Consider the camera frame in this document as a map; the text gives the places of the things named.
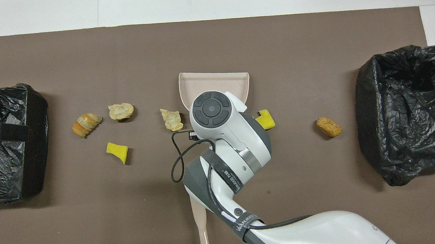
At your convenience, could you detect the beige hand brush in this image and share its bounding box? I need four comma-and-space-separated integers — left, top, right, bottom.
190, 195, 211, 244

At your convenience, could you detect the striped orange croissant piece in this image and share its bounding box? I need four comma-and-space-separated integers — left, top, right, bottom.
71, 112, 105, 139

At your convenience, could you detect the notched yellow sponge piece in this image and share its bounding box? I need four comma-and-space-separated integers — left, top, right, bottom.
255, 109, 276, 131

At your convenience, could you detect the brown table mat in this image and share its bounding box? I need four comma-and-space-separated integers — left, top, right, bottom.
0, 1, 435, 244

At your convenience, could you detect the beige plastic dustpan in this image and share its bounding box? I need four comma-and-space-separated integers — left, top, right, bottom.
178, 67, 253, 116

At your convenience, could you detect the black bag-lined bin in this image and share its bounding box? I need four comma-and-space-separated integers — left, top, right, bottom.
0, 81, 56, 204
351, 43, 435, 189

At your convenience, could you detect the pale bread chunk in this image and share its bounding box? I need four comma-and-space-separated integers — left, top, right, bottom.
160, 107, 184, 133
107, 102, 136, 122

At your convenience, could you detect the brown nugget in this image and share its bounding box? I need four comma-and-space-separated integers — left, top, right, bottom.
315, 116, 343, 138

